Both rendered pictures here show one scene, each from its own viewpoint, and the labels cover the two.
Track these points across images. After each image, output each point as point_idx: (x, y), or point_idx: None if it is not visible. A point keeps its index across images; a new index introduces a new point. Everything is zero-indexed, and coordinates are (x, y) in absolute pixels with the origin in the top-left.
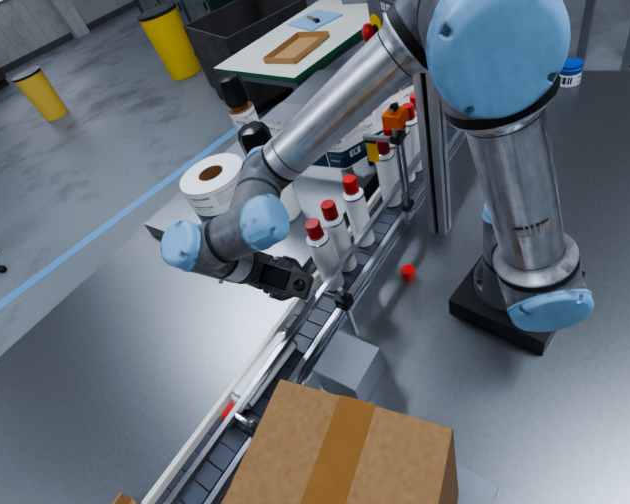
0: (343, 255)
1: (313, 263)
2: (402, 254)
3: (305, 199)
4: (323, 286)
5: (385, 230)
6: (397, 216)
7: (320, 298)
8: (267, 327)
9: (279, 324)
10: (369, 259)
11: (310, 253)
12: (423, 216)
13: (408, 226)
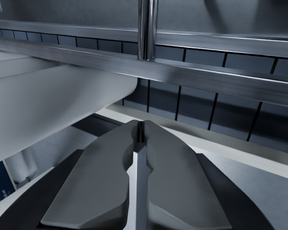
0: (52, 66)
1: (107, 128)
2: (51, 1)
3: (43, 163)
4: (125, 67)
5: (22, 35)
6: (2, 29)
7: (166, 60)
8: (233, 170)
9: (264, 160)
10: (64, 34)
11: (93, 137)
12: (5, 6)
13: (22, 19)
